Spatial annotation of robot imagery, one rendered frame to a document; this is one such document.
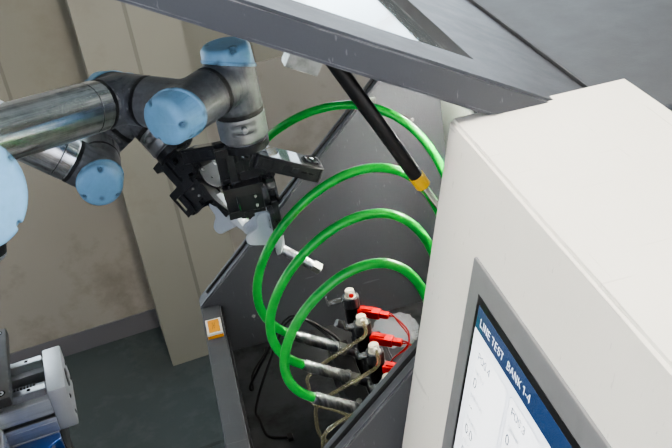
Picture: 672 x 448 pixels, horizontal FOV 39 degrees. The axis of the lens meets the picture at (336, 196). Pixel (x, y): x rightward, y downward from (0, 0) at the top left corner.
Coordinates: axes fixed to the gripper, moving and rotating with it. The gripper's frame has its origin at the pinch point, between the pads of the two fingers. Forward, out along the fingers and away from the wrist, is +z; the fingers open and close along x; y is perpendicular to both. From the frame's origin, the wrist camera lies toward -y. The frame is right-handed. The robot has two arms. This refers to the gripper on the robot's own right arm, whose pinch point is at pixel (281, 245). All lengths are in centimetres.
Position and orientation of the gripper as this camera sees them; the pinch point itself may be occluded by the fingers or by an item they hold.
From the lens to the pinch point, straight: 155.6
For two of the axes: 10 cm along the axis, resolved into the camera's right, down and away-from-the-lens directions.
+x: 2.2, 4.4, -8.7
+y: -9.6, 2.3, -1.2
